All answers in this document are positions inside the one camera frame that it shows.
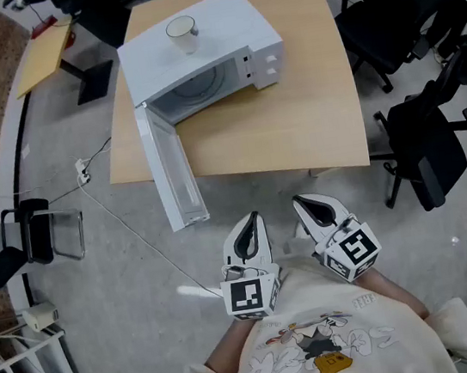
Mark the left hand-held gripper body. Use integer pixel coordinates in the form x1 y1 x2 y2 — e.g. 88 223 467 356
218 255 292 325

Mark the person's left forearm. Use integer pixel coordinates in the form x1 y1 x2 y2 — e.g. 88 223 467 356
198 314 269 373

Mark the white floor cable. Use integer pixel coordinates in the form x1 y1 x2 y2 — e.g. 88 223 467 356
77 157 225 316

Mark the black office chair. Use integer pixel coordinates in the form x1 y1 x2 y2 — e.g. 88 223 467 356
331 0 463 100
368 74 467 219

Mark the black folding chair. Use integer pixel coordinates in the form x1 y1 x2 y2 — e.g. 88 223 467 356
0 190 93 289

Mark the person's right forearm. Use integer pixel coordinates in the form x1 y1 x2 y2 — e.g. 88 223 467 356
352 260 431 331

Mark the black floor cable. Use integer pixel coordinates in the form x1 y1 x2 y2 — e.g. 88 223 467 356
39 136 120 205

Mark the cream printed shirt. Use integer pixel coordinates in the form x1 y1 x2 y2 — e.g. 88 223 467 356
146 227 467 373

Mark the small wooden side table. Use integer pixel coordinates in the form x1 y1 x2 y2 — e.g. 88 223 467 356
5 11 120 115

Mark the small beige box device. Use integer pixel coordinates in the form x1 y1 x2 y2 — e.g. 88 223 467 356
20 302 62 334

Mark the white microwave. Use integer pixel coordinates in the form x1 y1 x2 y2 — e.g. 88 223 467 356
109 0 310 238

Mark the white cup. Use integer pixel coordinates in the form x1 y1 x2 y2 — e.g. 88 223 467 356
163 13 202 58

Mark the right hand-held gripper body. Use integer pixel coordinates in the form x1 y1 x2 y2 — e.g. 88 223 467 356
307 212 388 289

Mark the white power strip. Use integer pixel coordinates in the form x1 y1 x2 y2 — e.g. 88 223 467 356
73 157 93 185

